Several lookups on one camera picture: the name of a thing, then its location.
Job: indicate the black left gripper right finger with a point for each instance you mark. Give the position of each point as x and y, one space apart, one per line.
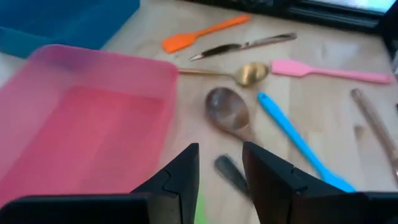
273 186

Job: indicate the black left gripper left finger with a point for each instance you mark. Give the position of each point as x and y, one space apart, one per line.
183 174

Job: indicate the green silicone spatula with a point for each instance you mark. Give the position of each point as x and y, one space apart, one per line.
200 211

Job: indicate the black table knife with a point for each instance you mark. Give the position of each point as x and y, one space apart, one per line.
230 171

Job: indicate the blue silicone spatula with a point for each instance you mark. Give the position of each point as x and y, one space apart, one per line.
289 127

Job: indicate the pink plastic bin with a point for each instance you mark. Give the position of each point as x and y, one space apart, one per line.
87 124

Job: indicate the gold metal spoon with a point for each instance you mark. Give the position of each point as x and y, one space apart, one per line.
252 74

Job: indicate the rose gold table knife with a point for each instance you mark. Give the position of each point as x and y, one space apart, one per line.
242 46

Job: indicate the blue plastic bin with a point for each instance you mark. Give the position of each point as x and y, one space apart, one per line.
62 21

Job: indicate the pink silicone spatula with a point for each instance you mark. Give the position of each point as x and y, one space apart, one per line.
289 68

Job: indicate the orange silicone spatula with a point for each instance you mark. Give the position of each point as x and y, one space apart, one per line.
183 41

